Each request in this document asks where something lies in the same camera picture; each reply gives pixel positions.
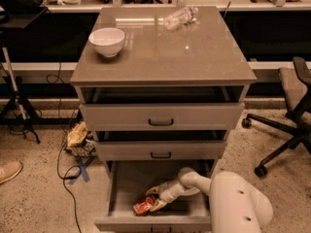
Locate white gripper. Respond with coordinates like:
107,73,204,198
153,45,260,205
145,179,200,213

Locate red coke can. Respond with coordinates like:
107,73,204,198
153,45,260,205
133,195,156,216

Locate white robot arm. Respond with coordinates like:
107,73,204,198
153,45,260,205
146,167,273,233

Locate grey bottom drawer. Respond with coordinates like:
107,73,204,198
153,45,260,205
95,160,211,233

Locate grey drawer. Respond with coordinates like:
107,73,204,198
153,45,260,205
80,103,244,131
95,160,211,233
95,141,226,161

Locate grey middle drawer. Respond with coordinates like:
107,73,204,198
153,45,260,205
95,141,226,161

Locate grey top drawer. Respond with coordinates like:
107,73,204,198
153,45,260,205
80,103,244,131

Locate grey drawer cabinet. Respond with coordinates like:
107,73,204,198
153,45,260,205
69,6,258,233

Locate dark patterned snack bag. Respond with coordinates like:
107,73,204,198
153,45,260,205
65,140,97,157

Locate yellow snack bag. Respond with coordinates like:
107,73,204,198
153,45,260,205
67,121,87,147

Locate tan shoe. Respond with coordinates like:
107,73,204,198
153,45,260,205
0,161,23,183

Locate white ceramic bowl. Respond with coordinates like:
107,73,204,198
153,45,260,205
88,28,125,57

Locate black office chair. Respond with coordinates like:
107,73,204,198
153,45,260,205
241,55,311,179

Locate clear plastic water bottle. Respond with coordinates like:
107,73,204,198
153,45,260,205
163,7,199,30

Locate black tripod stand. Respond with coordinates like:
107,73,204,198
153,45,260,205
0,0,48,144

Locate black floor cable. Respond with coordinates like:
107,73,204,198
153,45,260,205
45,61,83,233

